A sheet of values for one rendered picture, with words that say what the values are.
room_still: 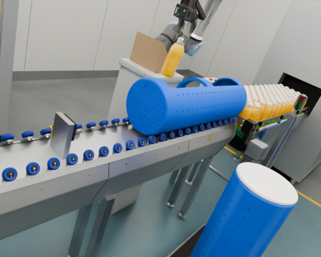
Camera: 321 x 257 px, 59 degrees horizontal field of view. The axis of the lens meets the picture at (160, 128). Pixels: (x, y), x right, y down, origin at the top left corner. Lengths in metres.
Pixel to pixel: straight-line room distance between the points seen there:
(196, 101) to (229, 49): 5.24
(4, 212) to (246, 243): 0.95
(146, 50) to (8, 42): 1.12
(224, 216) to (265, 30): 5.43
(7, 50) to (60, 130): 1.46
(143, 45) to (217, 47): 5.03
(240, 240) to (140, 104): 0.77
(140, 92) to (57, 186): 0.60
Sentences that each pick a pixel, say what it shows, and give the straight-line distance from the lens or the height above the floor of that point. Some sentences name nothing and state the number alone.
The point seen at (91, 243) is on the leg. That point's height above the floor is 0.30.
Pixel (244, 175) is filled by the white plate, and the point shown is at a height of 1.04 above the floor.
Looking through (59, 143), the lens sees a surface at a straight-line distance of 1.17.
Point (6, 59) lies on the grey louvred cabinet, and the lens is 2.55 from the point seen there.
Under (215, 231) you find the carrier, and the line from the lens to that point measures 1.40.
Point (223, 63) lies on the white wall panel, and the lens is 6.73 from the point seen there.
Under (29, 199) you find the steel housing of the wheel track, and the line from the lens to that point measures 1.10.
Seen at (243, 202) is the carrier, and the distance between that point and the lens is 1.26.
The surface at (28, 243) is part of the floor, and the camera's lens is 2.09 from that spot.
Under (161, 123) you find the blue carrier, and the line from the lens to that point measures 1.34.
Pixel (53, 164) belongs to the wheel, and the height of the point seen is 0.96.
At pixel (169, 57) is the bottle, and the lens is 1.40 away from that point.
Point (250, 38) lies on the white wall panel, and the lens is 6.55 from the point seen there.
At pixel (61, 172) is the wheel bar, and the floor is 0.92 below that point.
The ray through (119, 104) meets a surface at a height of 0.86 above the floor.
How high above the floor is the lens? 1.61
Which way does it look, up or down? 25 degrees down
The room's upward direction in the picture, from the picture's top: 20 degrees clockwise
